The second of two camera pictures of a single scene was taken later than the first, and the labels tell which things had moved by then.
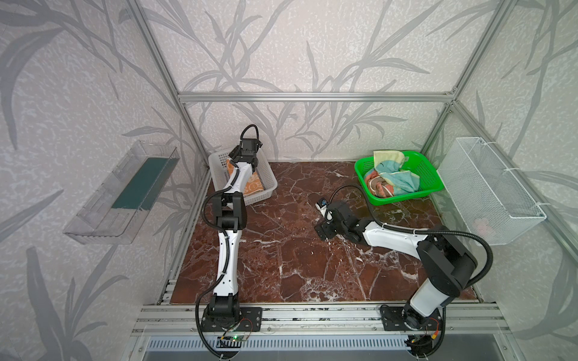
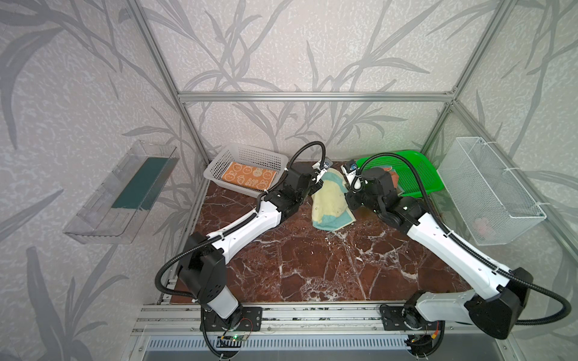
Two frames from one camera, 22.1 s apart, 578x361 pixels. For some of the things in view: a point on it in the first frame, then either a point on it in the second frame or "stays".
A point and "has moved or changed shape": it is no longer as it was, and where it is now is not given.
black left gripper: (246, 153) to (314, 175)
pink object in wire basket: (482, 228) stays
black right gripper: (325, 228) to (354, 196)
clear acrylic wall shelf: (116, 210) stays
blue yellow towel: (387, 165) to (330, 209)
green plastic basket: (415, 162) stays
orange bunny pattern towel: (253, 183) has moved or changed shape
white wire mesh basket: (485, 197) stays
